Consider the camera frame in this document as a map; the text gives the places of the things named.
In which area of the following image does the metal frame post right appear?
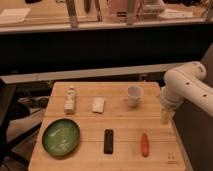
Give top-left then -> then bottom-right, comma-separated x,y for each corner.
126,0 -> 136,25

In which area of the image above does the white paper cup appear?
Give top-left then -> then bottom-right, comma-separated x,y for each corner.
127,86 -> 143,107

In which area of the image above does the white paper sheet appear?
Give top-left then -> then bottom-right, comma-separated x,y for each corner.
0,8 -> 30,24

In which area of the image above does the small clear plastic bottle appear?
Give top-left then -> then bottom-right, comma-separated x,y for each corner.
64,86 -> 77,114

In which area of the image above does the black rectangular bar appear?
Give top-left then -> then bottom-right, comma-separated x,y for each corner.
104,129 -> 114,154

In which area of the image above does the green ceramic bowl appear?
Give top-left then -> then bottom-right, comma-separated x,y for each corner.
42,119 -> 80,157

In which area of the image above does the white rectangular sponge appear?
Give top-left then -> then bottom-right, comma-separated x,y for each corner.
92,97 -> 105,113

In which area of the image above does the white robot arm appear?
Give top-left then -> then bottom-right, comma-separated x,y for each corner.
159,61 -> 213,124

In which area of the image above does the metal frame post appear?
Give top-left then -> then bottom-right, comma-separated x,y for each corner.
66,0 -> 78,28
126,0 -> 136,25

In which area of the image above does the orange carrot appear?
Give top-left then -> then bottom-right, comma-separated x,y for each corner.
141,133 -> 149,157

